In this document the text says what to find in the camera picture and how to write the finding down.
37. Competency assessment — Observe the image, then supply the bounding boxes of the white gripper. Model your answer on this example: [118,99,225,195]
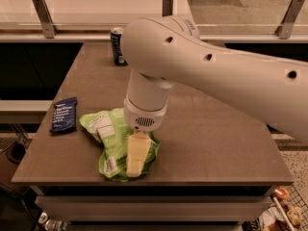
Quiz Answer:
[123,97,167,177]

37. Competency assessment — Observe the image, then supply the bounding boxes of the green rice chip bag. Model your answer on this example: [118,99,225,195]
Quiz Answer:
[78,107,162,183]

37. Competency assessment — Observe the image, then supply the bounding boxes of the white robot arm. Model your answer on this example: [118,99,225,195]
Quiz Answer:
[120,15,308,143]

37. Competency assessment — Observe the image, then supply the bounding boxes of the blue pepsi can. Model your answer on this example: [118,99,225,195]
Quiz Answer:
[110,27,127,66]

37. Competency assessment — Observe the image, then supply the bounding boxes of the dark blue snack bar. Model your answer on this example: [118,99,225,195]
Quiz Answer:
[50,97,77,133]

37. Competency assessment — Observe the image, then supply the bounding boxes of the bottles under table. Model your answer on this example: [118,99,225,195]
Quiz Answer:
[38,212,67,231]

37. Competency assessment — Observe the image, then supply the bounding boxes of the dark round stool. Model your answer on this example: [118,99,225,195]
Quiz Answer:
[6,143,26,165]

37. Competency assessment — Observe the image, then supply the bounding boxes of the left metal railing bracket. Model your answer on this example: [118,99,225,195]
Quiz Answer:
[32,0,58,39]

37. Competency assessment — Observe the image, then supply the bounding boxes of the metal railing bracket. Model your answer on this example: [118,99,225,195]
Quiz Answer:
[274,0,305,39]
[32,0,58,39]
[162,0,173,16]

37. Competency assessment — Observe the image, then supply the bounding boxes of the middle metal railing bracket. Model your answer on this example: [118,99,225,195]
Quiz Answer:
[162,0,173,16]

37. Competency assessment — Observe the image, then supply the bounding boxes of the wire basket with items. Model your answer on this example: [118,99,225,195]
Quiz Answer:
[251,186,308,231]

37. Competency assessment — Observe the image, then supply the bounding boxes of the right metal railing bracket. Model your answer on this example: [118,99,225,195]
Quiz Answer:
[274,0,305,39]

